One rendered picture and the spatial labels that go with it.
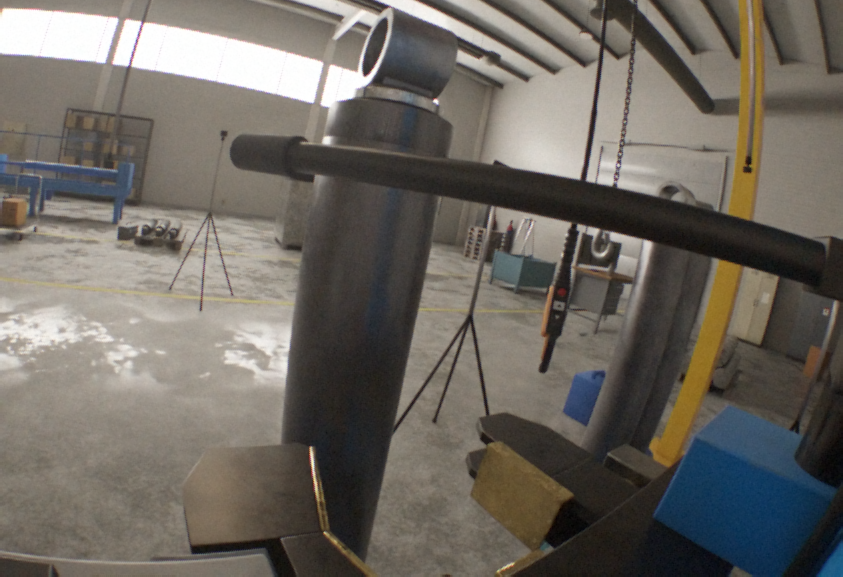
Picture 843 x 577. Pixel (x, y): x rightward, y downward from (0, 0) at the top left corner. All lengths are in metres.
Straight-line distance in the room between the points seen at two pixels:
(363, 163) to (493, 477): 0.53
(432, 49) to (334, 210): 0.30
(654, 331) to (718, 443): 1.29
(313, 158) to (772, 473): 0.44
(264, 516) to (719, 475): 0.45
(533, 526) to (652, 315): 1.20
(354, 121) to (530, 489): 0.58
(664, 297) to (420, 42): 1.33
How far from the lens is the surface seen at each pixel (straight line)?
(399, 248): 0.60
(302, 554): 0.43
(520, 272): 8.26
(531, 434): 0.72
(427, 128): 0.61
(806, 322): 10.41
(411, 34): 0.67
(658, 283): 1.66
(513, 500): 0.63
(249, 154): 0.28
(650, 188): 12.26
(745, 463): 0.42
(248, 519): 0.46
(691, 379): 2.99
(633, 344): 1.70
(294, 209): 8.16
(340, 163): 0.22
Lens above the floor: 1.33
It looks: 8 degrees down
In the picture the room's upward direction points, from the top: 11 degrees clockwise
